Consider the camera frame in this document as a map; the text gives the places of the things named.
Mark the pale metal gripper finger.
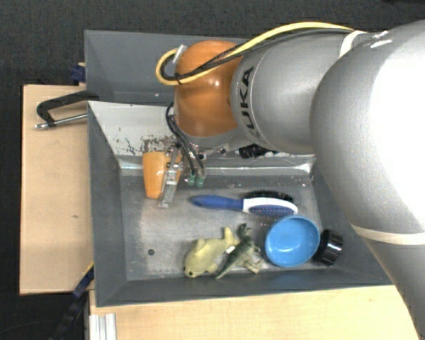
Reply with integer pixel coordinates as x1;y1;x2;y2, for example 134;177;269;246
165;169;184;209
157;167;174;208

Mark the grey metal bin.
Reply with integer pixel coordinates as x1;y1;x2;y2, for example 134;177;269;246
83;29;394;307

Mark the yellow toy fish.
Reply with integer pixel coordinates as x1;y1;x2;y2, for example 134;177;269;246
183;226;242;279

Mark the blue and white brush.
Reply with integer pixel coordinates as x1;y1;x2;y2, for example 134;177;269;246
190;189;299;220

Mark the green toy dinosaur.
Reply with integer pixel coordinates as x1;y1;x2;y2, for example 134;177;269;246
215;223;263;281

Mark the pale brown cardboard board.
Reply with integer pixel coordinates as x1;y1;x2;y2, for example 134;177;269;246
19;84;95;295

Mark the blue bowl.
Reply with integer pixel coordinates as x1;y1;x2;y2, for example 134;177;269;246
264;215;322;268

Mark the black ribbed cap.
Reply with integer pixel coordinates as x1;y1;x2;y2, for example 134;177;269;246
312;228;344;266

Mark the black cylinder on white bracket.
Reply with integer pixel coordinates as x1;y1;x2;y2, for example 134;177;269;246
237;144;283;159

